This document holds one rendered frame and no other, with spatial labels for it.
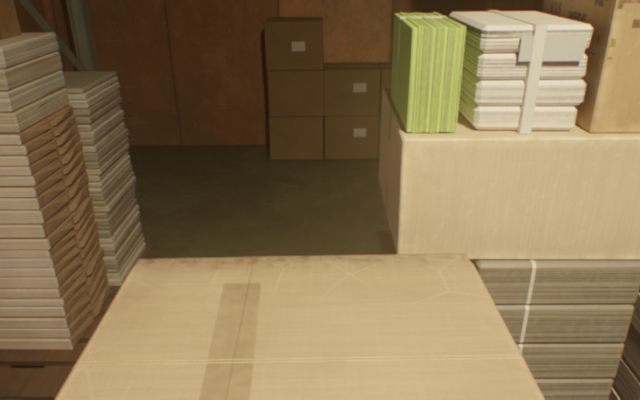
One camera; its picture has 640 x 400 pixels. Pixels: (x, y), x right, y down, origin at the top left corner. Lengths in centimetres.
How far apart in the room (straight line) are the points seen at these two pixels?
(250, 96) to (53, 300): 288
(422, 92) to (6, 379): 193
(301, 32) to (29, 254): 266
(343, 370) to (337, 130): 379
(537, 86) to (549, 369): 50
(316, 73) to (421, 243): 340
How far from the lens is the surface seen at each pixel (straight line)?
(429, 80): 80
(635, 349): 118
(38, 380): 229
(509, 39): 82
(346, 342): 61
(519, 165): 84
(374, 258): 76
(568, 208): 90
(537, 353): 103
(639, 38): 88
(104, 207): 253
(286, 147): 435
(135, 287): 74
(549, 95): 86
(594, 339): 104
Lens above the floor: 148
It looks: 24 degrees down
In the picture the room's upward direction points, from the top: 1 degrees counter-clockwise
